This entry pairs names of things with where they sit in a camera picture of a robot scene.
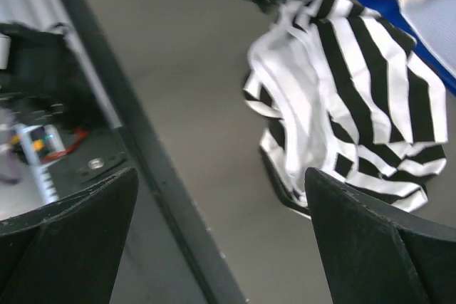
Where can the blue mat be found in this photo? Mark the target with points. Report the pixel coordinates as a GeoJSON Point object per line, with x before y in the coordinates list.
{"type": "Point", "coordinates": [389, 9]}

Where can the grey slotted cable duct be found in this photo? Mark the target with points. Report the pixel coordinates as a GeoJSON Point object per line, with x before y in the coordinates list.
{"type": "Point", "coordinates": [39, 169]}

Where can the black white striped tank top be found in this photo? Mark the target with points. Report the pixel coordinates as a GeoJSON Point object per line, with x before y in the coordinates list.
{"type": "Point", "coordinates": [344, 92]}

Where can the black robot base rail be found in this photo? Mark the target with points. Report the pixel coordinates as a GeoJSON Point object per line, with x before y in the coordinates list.
{"type": "Point", "coordinates": [57, 68]}

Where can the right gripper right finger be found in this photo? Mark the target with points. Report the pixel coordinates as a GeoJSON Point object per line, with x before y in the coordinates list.
{"type": "Point", "coordinates": [373, 252]}

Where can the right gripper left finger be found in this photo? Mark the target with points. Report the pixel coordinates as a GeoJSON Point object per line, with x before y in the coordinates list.
{"type": "Point", "coordinates": [69, 251]}

